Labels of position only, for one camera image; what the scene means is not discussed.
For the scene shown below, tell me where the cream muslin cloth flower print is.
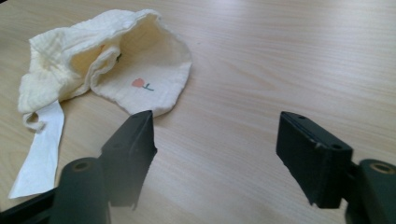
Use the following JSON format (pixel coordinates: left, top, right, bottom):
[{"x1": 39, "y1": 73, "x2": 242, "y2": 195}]
[{"x1": 7, "y1": 8, "x2": 193, "y2": 200}]

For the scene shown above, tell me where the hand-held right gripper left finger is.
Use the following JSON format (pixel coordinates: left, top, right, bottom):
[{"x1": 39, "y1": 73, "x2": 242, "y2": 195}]
[{"x1": 100, "y1": 109, "x2": 159, "y2": 210}]

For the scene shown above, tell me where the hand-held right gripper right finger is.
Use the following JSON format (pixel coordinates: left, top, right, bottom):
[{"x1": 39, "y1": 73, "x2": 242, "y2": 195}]
[{"x1": 276, "y1": 111, "x2": 354, "y2": 209}]

